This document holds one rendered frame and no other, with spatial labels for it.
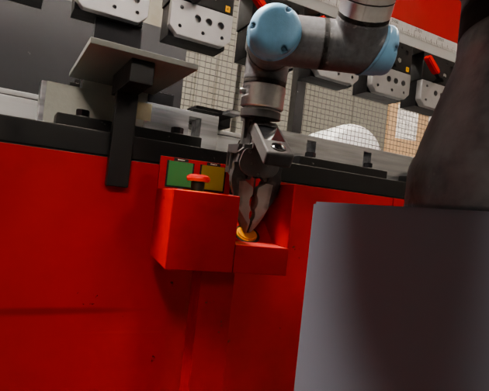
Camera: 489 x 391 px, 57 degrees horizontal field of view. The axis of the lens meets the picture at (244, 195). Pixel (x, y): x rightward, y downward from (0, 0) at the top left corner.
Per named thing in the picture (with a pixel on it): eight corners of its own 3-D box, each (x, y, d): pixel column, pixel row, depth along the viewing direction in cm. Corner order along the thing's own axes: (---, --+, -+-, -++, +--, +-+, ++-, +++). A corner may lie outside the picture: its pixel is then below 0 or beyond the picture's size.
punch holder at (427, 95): (420, 104, 137) (425, 50, 137) (398, 108, 144) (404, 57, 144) (452, 113, 144) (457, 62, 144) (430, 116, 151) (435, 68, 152)
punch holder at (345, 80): (314, 73, 118) (320, 12, 118) (296, 80, 125) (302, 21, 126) (358, 86, 125) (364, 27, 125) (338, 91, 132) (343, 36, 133)
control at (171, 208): (164, 269, 66) (178, 148, 67) (149, 254, 81) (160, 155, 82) (286, 275, 73) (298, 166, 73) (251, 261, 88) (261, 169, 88)
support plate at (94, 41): (89, 42, 69) (90, 36, 69) (68, 76, 92) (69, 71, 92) (198, 70, 78) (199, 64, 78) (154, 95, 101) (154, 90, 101)
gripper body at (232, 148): (261, 180, 85) (269, 116, 84) (279, 184, 77) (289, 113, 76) (222, 175, 82) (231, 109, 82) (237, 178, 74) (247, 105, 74)
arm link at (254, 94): (293, 88, 76) (247, 78, 73) (289, 115, 76) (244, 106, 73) (275, 92, 83) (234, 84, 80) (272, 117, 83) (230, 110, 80)
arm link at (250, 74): (251, 9, 73) (250, 25, 81) (241, 77, 73) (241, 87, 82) (299, 16, 73) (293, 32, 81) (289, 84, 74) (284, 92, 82)
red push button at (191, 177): (187, 194, 72) (189, 172, 72) (182, 194, 76) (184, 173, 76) (211, 197, 74) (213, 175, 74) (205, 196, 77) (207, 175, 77)
